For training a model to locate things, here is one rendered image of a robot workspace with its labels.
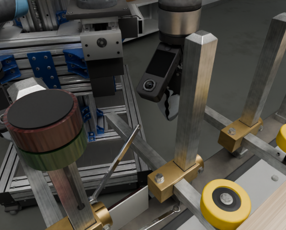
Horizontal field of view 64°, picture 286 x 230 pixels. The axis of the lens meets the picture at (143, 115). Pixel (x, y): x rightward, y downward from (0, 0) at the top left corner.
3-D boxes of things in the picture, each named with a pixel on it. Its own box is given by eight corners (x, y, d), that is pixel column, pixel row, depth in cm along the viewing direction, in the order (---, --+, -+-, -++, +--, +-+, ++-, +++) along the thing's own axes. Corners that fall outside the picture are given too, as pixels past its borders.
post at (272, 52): (225, 163, 77) (273, 13, 47) (232, 158, 79) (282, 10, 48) (234, 169, 75) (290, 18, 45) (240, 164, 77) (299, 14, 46)
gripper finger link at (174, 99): (188, 113, 57) (193, 81, 52) (178, 127, 54) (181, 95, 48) (177, 109, 59) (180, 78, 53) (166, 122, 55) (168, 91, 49)
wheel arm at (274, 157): (166, 97, 83) (167, 87, 80) (173, 94, 85) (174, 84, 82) (284, 178, 56) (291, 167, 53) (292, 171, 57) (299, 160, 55)
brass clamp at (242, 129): (215, 141, 66) (218, 128, 63) (244, 122, 72) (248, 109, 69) (233, 154, 62) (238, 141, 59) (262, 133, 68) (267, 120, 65)
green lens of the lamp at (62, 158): (17, 142, 23) (7, 125, 22) (72, 117, 26) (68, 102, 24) (34, 183, 19) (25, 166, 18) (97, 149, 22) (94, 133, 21)
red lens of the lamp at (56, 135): (6, 123, 21) (-4, 104, 20) (67, 100, 24) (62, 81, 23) (23, 164, 18) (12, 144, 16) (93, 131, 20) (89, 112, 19)
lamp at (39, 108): (60, 219, 34) (-2, 101, 20) (95, 198, 36) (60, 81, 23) (77, 254, 30) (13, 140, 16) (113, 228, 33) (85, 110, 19)
